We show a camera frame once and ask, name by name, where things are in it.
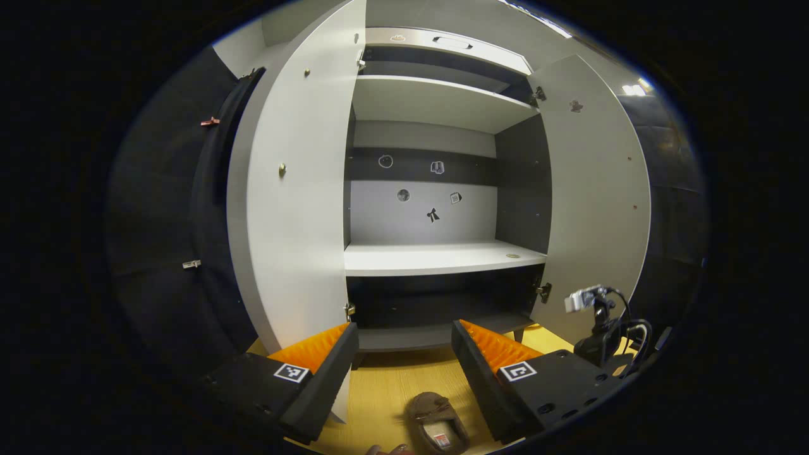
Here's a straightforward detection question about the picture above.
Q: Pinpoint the white shoe cabinet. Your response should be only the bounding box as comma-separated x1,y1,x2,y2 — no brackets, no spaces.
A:
344,27,554,370

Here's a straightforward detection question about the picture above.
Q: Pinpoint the brown fuzzy shoe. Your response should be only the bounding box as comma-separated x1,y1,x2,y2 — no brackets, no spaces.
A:
403,392,471,455

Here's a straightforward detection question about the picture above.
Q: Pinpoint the long ceiling light panel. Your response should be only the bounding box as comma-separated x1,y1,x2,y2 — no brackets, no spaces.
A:
499,0,573,39

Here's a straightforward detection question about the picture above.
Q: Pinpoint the white cabinet door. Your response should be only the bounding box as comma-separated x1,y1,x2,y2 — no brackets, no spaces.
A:
226,0,367,424
530,54,652,345

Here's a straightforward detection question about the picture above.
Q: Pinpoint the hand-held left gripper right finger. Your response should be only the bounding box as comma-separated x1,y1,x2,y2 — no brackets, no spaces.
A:
451,319,626,445

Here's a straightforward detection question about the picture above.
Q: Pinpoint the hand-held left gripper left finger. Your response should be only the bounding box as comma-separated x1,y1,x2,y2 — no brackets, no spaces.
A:
202,322,360,445

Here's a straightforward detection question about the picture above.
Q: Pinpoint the black backdrop cloth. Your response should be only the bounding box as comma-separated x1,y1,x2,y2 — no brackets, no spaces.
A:
106,45,710,380

